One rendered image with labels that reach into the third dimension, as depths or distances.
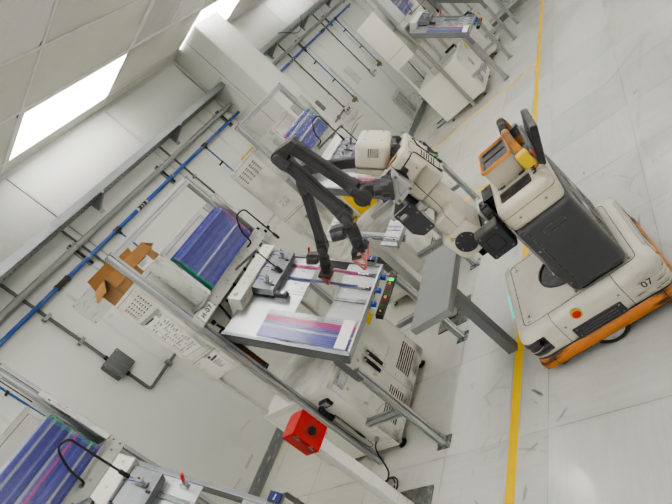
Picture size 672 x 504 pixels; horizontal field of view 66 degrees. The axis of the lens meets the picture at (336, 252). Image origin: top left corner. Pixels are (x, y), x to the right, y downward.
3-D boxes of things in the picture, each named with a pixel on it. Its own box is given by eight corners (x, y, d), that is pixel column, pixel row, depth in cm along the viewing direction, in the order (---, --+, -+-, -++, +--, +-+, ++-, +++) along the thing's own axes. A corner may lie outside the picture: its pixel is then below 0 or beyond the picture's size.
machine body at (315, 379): (430, 354, 339) (361, 296, 325) (408, 450, 289) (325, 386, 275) (366, 383, 382) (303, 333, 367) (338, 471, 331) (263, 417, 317)
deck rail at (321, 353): (351, 361, 257) (350, 353, 253) (350, 364, 255) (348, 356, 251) (225, 338, 279) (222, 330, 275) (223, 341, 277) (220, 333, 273)
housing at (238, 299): (279, 262, 326) (275, 244, 317) (245, 318, 290) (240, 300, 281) (267, 261, 328) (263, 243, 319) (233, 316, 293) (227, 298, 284)
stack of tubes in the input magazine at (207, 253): (252, 232, 314) (217, 203, 307) (212, 288, 277) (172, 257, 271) (242, 242, 322) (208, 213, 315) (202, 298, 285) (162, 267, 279)
